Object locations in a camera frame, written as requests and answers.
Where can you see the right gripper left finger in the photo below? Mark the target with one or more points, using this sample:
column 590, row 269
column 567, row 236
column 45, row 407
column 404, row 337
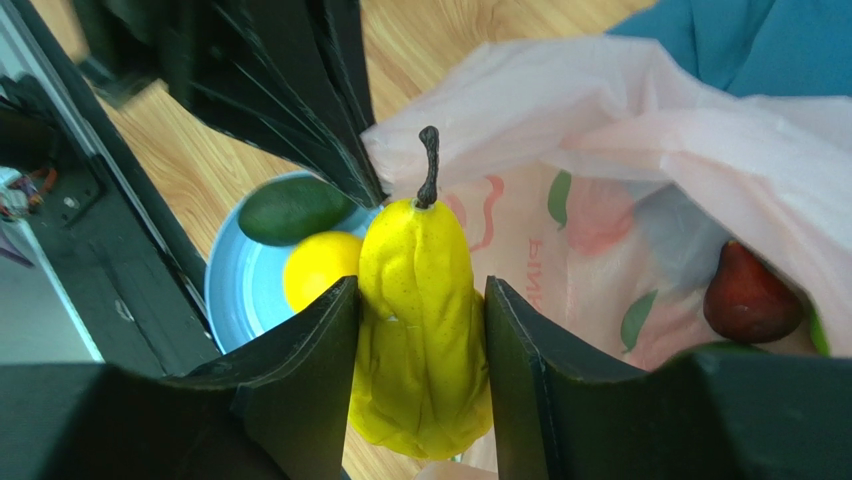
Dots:
column 275, row 408

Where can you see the blue cloth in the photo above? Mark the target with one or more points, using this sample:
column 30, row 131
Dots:
column 754, row 47

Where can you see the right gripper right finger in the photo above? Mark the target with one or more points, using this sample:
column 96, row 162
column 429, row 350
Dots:
column 565, row 410

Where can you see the dark red fake fruit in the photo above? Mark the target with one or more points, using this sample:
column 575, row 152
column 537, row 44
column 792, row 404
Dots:
column 745, row 302

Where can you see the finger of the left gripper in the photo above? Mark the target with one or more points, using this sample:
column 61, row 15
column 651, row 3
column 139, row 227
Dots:
column 286, row 77

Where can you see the yellow fake lemon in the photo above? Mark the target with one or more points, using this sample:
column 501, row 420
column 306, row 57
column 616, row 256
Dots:
column 316, row 263

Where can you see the blue plate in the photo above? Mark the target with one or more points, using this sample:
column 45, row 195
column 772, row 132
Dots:
column 244, row 279

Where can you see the green fake lime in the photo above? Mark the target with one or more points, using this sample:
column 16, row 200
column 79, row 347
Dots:
column 809, row 340

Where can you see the pink plastic bag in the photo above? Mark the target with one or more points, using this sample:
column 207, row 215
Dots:
column 601, row 181

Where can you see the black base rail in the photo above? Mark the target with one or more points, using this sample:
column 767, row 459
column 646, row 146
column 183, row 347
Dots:
column 124, row 261

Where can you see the yellow fake pear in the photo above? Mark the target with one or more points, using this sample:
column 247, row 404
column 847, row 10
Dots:
column 421, row 384

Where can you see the green fake avocado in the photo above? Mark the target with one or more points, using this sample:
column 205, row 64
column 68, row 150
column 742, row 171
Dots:
column 284, row 212

